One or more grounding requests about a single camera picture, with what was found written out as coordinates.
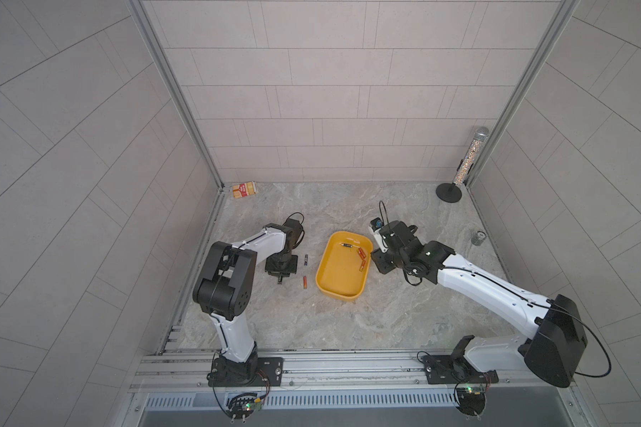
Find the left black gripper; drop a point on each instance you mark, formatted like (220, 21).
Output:
(271, 268)

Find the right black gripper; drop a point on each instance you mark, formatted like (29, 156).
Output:
(377, 257)

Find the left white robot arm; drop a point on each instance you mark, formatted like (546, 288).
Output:
(225, 285)

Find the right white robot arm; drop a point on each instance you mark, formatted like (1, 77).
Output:
(551, 337)

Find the yellow plastic storage box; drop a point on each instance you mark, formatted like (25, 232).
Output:
(338, 274)

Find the small red yellow box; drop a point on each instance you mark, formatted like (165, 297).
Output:
(242, 190)

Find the wrapped poker chip stack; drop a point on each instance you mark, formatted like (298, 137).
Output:
(478, 238)

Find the black stand crystal tube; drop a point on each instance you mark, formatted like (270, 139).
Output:
(452, 192)

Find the left circuit board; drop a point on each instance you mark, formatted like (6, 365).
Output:
(243, 405)

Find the circuit board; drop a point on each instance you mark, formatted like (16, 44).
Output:
(469, 401)
(243, 405)

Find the right circuit board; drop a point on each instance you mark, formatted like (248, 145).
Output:
(469, 401)

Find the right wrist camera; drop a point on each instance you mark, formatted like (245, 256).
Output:
(376, 224)

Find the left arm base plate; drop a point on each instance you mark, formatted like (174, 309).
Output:
(255, 372)

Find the aluminium rail frame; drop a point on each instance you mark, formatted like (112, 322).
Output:
(178, 379)

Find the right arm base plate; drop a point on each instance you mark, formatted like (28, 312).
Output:
(445, 369)

